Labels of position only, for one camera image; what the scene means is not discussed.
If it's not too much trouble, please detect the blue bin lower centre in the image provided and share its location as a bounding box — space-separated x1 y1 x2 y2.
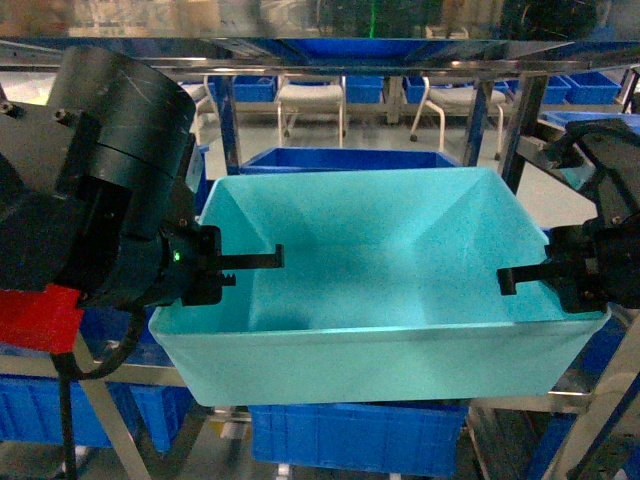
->
249 402 469 477

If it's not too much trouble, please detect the blue bin behind teal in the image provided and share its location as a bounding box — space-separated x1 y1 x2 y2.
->
238 147 460 175

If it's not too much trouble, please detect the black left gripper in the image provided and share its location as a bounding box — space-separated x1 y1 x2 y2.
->
144 225 284 306

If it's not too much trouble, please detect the teal plastic bin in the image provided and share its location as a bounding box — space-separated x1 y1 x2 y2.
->
149 167 610 406

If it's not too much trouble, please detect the white stool right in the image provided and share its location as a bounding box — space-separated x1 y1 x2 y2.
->
404 76 508 159

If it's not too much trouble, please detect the white stool centre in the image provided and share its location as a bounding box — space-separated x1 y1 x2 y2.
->
274 75 346 148

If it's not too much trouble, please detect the white stool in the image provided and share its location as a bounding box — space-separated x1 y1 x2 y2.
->
404 76 508 159
274 75 346 148

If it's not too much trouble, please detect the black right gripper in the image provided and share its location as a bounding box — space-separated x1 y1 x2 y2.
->
497 214 639 313

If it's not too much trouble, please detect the blue bin lower left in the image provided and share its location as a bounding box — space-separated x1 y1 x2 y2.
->
1 376 195 454

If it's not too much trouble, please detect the steel rack frame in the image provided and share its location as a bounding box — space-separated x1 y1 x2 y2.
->
0 34 640 480

